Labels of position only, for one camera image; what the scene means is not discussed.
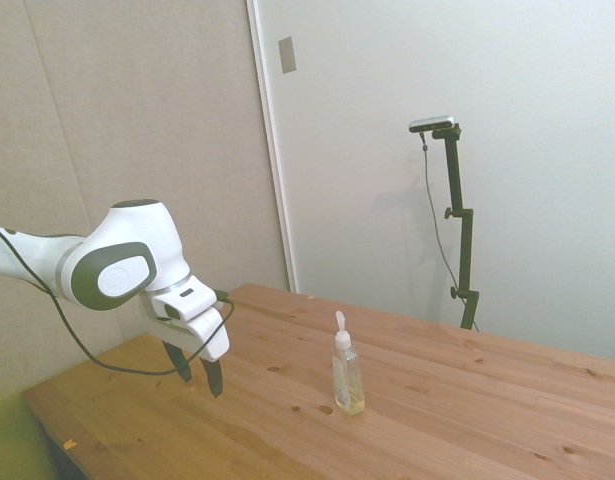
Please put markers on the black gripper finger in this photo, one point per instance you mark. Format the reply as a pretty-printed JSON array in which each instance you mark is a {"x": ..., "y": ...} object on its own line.
[
  {"x": 214, "y": 377},
  {"x": 181, "y": 361}
]

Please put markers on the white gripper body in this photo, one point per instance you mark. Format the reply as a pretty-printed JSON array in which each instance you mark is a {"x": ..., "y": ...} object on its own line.
[{"x": 207, "y": 335}]

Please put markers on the clear sanitizer pump bottle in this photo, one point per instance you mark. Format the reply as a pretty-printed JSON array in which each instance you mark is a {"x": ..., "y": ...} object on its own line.
[{"x": 349, "y": 380}]

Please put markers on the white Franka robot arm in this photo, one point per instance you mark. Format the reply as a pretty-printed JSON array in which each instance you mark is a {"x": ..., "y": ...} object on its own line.
[{"x": 137, "y": 235}]

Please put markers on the small orange scrap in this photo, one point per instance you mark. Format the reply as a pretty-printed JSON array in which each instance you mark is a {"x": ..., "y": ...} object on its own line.
[{"x": 69, "y": 443}]

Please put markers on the white door frame trim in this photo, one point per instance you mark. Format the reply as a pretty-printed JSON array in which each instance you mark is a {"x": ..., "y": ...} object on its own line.
[{"x": 272, "y": 150}]

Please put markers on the dark camera stand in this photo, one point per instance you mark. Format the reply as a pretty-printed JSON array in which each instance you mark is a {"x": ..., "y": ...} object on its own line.
[{"x": 466, "y": 250}]

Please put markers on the grey wall plate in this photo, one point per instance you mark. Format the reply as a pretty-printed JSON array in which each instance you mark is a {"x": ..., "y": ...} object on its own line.
[{"x": 287, "y": 55}]

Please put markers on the silver exterior camera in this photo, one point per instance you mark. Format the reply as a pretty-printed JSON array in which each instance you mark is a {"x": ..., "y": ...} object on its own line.
[{"x": 432, "y": 123}]

